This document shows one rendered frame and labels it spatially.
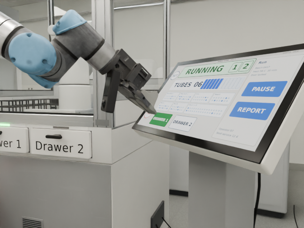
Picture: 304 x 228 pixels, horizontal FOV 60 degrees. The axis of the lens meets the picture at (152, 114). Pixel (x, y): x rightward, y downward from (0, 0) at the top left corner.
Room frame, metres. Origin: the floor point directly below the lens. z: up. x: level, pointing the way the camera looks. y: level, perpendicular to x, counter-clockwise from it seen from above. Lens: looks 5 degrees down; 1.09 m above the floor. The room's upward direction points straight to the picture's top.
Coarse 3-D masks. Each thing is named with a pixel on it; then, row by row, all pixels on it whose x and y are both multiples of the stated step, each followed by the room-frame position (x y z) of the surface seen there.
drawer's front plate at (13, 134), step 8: (0, 128) 1.18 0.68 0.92; (8, 128) 1.16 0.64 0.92; (16, 128) 1.15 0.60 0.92; (24, 128) 1.14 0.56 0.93; (0, 136) 1.18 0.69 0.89; (8, 136) 1.16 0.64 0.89; (16, 136) 1.15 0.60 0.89; (24, 136) 1.14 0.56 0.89; (8, 144) 1.17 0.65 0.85; (16, 144) 1.15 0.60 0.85; (24, 144) 1.14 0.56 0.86; (24, 152) 1.14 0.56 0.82
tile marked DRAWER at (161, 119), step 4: (156, 116) 0.84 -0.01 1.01; (160, 116) 0.82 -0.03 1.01; (164, 116) 0.81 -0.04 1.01; (168, 116) 0.79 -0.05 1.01; (152, 120) 0.84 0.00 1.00; (156, 120) 0.82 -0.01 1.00; (160, 120) 0.81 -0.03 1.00; (164, 120) 0.79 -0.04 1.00; (168, 120) 0.77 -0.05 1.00; (152, 124) 0.82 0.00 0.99; (156, 124) 0.81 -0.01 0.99; (160, 124) 0.79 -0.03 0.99; (164, 124) 0.77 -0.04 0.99
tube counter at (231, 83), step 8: (200, 80) 0.80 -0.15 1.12; (208, 80) 0.77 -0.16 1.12; (216, 80) 0.74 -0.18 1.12; (224, 80) 0.72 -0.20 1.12; (232, 80) 0.69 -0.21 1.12; (240, 80) 0.67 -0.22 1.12; (192, 88) 0.80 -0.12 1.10; (200, 88) 0.77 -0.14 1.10; (208, 88) 0.74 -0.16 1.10; (216, 88) 0.72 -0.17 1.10; (224, 88) 0.69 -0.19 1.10; (232, 88) 0.67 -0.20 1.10
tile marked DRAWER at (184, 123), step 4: (176, 116) 0.76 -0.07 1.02; (180, 116) 0.74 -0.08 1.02; (184, 116) 0.73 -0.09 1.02; (188, 116) 0.72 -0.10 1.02; (172, 120) 0.76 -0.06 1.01; (176, 120) 0.74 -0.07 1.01; (180, 120) 0.73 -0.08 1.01; (184, 120) 0.72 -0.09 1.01; (188, 120) 0.70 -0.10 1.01; (192, 120) 0.69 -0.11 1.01; (172, 124) 0.74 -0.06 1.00; (176, 124) 0.73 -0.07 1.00; (180, 124) 0.72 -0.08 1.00; (184, 124) 0.70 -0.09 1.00; (188, 124) 0.69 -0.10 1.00; (192, 124) 0.68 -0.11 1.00; (172, 128) 0.73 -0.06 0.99; (176, 128) 0.72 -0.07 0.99; (180, 128) 0.70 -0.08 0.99; (184, 128) 0.69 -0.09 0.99; (188, 128) 0.68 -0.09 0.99; (188, 132) 0.67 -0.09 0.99
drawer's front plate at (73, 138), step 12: (36, 132) 1.12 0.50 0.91; (48, 132) 1.10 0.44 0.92; (60, 132) 1.08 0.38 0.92; (72, 132) 1.06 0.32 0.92; (84, 132) 1.04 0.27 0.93; (60, 144) 1.08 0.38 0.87; (72, 144) 1.06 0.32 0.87; (84, 144) 1.05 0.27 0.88; (72, 156) 1.06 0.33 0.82; (84, 156) 1.05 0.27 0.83
